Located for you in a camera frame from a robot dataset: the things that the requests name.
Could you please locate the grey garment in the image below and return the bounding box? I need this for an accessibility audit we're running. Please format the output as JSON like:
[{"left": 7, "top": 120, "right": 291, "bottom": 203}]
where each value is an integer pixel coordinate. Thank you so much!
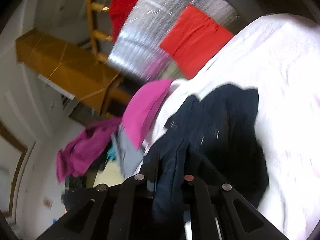
[{"left": 111, "top": 123, "right": 144, "bottom": 179}]

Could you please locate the white fleece blanket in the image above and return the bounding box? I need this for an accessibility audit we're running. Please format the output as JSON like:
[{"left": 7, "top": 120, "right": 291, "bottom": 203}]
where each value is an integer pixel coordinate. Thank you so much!
[{"left": 147, "top": 14, "right": 319, "bottom": 239}]

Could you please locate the magenta pillow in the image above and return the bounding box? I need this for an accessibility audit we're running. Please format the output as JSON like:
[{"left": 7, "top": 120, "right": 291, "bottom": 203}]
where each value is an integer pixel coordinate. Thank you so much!
[{"left": 122, "top": 79, "right": 172, "bottom": 150}]

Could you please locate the silver quilted foil mat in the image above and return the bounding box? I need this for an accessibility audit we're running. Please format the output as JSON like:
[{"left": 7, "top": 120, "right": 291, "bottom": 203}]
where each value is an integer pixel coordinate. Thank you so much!
[{"left": 107, "top": 0, "right": 240, "bottom": 82}]

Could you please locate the navy blue padded jacket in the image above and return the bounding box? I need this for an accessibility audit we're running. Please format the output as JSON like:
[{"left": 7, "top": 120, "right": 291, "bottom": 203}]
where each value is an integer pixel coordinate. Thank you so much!
[{"left": 145, "top": 84, "right": 268, "bottom": 221}]

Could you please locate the red pillow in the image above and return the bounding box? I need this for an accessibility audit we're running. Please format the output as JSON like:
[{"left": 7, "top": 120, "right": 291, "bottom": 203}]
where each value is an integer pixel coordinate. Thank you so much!
[{"left": 159, "top": 4, "right": 233, "bottom": 79}]

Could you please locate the purple garment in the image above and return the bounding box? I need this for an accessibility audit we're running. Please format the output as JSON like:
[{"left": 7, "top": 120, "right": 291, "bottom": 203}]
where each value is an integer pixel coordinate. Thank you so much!
[{"left": 56, "top": 118, "right": 121, "bottom": 183}]

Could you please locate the brown cardboard box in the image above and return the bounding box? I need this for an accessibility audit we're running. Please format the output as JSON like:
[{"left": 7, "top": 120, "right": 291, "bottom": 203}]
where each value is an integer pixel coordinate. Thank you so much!
[{"left": 15, "top": 29, "right": 119, "bottom": 114}]

